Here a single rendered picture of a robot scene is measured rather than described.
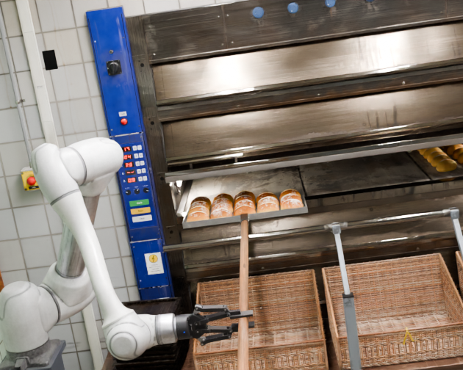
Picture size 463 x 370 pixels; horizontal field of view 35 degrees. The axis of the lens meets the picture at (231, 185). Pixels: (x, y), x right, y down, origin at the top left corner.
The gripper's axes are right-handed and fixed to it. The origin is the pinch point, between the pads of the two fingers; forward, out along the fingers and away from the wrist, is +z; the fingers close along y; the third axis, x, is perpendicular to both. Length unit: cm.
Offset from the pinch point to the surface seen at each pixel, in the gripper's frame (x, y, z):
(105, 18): -117, -91, -47
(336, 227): -81, 3, 38
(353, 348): -59, 46, 38
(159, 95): -118, -55, -30
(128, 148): -117, -34, -47
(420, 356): -72, 60, 66
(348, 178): -145, 1, 52
